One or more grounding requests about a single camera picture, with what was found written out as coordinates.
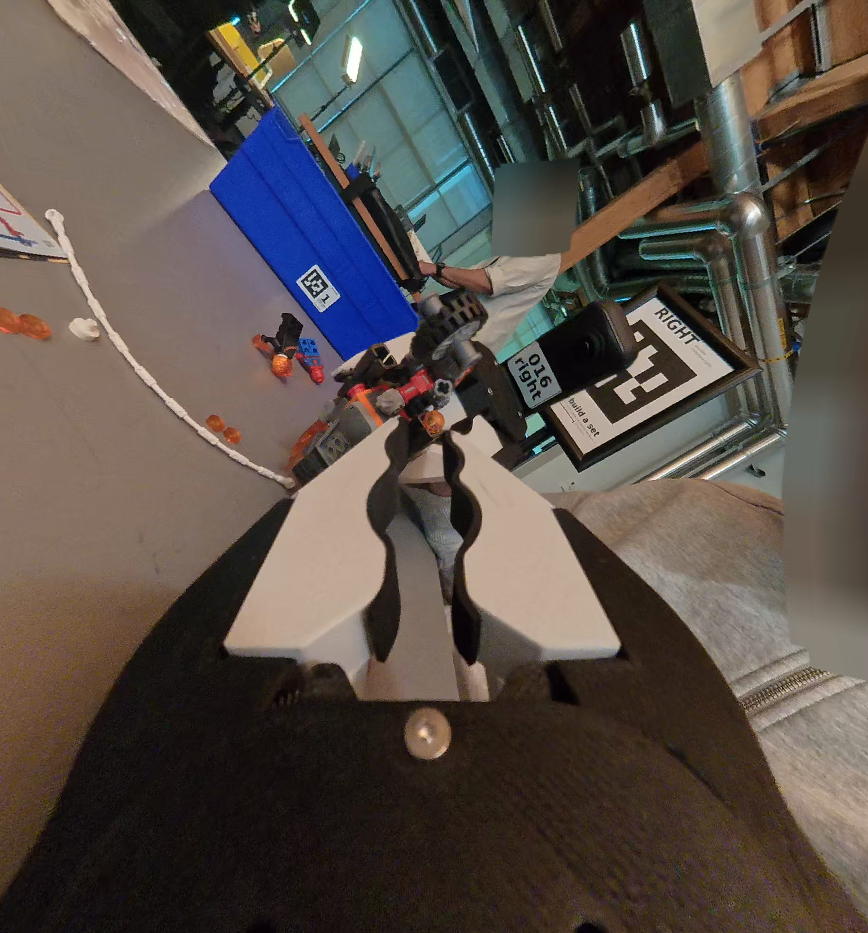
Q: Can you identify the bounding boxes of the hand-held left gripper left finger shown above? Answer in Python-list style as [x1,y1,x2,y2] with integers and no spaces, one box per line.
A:
[224,421,413,664]

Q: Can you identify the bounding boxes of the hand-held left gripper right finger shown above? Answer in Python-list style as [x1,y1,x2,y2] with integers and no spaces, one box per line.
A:
[441,430,622,666]

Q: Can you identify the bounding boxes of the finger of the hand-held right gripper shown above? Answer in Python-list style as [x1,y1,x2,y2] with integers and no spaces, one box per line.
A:
[460,414,511,469]

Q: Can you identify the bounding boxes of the black lego motorcycle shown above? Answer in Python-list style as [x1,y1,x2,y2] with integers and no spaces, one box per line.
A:
[288,292,493,482]

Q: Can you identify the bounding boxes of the black flame-head lego minifigure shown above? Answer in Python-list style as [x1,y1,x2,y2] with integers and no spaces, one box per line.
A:
[254,313,305,380]

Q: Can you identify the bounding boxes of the wooden ceiling beam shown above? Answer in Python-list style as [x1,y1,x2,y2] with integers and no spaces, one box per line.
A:
[558,44,868,274]

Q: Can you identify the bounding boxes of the silver ventilation ducts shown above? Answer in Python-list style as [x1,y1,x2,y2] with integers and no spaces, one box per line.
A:
[579,69,799,475]

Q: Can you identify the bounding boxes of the black bag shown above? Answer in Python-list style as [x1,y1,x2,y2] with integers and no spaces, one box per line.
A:
[342,171,424,281]

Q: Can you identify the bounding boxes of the blue plastic bin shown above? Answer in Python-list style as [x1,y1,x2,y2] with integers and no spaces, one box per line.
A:
[209,105,420,362]

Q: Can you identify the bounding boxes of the wooden workbench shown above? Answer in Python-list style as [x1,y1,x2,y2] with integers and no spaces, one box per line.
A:
[299,113,424,300]

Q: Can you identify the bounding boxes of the white lego chain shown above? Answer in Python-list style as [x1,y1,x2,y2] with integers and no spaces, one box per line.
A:
[44,209,296,489]

